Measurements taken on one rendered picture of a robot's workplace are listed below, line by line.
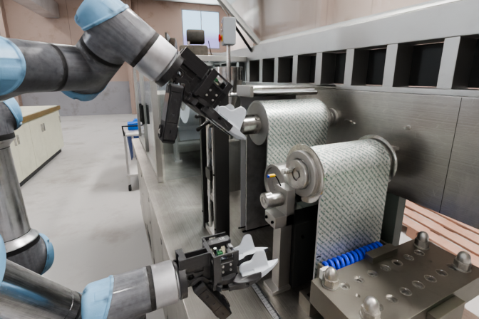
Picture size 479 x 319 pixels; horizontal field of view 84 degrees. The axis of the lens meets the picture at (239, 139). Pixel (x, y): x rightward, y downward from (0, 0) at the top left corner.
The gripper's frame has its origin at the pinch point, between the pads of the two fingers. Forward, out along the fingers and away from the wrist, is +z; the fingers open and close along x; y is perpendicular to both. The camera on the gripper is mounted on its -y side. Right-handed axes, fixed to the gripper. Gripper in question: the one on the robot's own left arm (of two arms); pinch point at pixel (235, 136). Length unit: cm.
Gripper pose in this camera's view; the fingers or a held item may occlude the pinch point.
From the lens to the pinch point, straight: 58.2
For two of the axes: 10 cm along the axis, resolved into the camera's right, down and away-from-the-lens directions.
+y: 5.8, -8.1, 0.9
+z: 6.9, 5.5, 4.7
